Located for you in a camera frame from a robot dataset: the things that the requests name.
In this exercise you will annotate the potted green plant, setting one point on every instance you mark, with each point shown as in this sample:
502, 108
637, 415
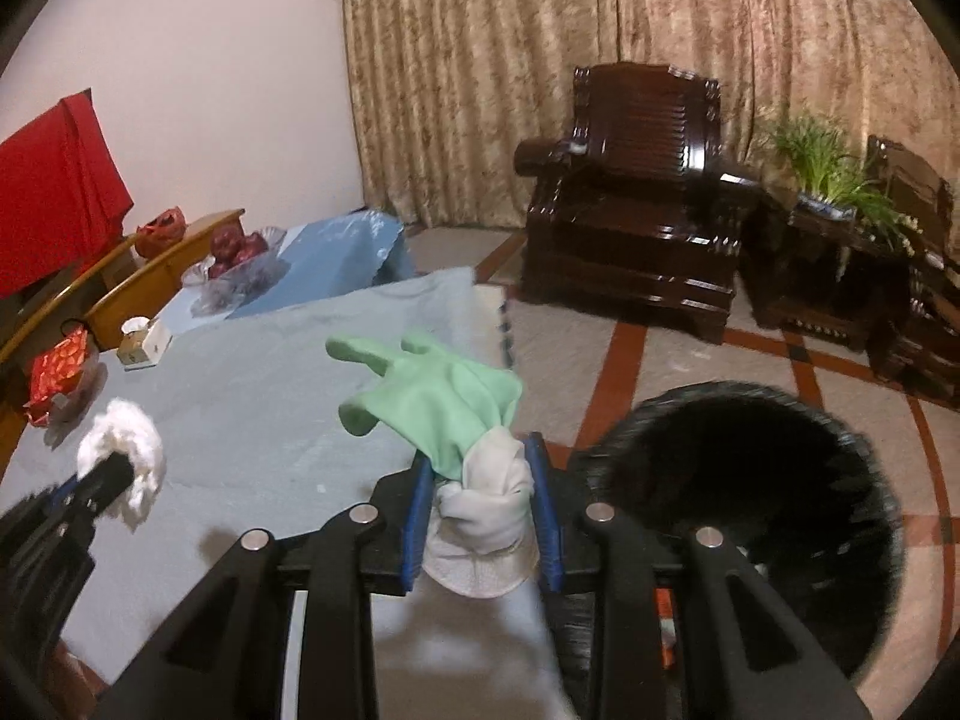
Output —
817, 157

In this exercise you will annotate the red patterned packet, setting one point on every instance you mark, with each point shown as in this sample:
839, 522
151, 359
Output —
60, 375

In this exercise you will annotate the beige patterned curtain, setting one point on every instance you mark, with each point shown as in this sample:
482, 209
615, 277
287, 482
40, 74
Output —
525, 52

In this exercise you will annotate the green rubber glove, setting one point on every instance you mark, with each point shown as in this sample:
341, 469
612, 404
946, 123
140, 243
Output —
442, 405

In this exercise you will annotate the red apple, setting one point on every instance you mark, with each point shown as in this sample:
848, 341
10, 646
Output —
223, 244
253, 246

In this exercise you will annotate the black trash bin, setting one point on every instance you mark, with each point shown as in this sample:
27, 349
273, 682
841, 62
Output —
750, 465

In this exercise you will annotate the orange red bag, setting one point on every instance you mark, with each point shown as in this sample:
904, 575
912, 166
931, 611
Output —
160, 234

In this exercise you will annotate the dark wooden armchair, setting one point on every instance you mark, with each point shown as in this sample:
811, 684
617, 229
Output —
915, 315
630, 240

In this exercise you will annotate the light blue tablecloth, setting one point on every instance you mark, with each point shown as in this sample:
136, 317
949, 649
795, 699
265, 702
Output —
262, 427

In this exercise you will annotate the red cloth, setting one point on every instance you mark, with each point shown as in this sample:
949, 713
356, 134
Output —
52, 187

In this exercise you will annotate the glass fruit bowl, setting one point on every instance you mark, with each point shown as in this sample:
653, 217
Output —
240, 286

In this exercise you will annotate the dark wooden side table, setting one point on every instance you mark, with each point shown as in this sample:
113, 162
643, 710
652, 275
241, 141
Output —
810, 277

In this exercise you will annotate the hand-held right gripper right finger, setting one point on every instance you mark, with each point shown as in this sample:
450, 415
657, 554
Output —
541, 514

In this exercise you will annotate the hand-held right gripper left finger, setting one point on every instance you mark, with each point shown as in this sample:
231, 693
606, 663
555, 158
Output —
416, 514

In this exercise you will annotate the tissue box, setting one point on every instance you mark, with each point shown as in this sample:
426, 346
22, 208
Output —
146, 346

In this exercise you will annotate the blue plastic table cover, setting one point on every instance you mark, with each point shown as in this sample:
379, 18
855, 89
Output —
337, 247

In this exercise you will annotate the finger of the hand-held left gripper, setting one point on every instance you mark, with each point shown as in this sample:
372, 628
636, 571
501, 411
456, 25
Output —
105, 480

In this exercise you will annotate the white tissue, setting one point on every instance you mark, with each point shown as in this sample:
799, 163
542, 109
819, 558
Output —
127, 427

